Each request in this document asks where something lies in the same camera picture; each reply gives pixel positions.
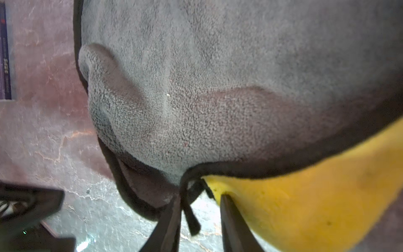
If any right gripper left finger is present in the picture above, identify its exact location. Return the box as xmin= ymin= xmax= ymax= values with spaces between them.
xmin=140 ymin=196 xmax=182 ymax=252

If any yellow grey dishcloth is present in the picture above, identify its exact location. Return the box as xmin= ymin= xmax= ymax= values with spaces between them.
xmin=73 ymin=1 xmax=403 ymax=252

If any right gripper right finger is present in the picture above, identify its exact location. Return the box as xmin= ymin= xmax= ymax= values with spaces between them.
xmin=220 ymin=194 xmax=264 ymax=252

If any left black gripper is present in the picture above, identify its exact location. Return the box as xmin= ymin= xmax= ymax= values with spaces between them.
xmin=1 ymin=182 xmax=76 ymax=252

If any purple book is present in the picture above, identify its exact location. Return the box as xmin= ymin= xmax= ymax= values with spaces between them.
xmin=1 ymin=1 xmax=13 ymax=100

